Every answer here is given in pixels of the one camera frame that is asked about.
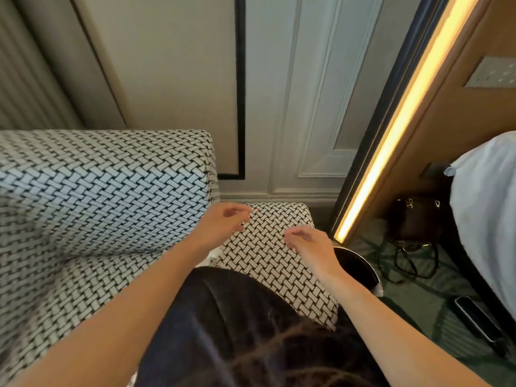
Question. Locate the black smartphone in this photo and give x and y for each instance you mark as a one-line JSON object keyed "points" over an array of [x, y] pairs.
{"points": [[477, 318]]}

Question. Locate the silver wall switch panel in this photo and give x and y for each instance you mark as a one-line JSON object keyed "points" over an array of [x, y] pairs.
{"points": [[494, 72]]}

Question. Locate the person's right forearm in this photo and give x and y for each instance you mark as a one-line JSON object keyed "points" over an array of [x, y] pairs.
{"points": [[407, 338]]}

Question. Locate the person's left hand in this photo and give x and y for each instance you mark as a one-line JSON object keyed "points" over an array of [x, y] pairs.
{"points": [[219, 229]]}

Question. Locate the wooden headboard panel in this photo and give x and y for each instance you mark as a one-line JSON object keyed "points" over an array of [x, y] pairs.
{"points": [[455, 116]]}

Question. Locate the brown handbag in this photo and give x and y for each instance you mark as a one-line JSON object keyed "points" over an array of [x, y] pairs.
{"points": [[417, 221]]}

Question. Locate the person's right hand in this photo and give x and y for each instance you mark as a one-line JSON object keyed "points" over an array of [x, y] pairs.
{"points": [[318, 253]]}

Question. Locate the black round trash bin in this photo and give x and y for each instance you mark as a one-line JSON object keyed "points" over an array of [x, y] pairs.
{"points": [[356, 266]]}

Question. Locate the dark bed base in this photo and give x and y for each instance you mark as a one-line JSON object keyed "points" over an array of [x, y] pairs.
{"points": [[471, 270]]}

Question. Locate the pleated beige curtain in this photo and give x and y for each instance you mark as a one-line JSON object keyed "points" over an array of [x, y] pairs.
{"points": [[28, 76]]}

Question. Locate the person's left forearm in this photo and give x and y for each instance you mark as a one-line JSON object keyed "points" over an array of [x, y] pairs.
{"points": [[109, 322]]}

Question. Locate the lit yellow light strip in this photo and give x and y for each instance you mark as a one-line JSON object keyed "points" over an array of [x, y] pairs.
{"points": [[403, 120]]}

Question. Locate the white bed sheet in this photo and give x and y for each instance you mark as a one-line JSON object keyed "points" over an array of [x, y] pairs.
{"points": [[487, 213]]}

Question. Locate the black white woven-pattern sofa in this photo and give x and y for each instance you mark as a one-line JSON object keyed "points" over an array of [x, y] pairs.
{"points": [[100, 197]]}

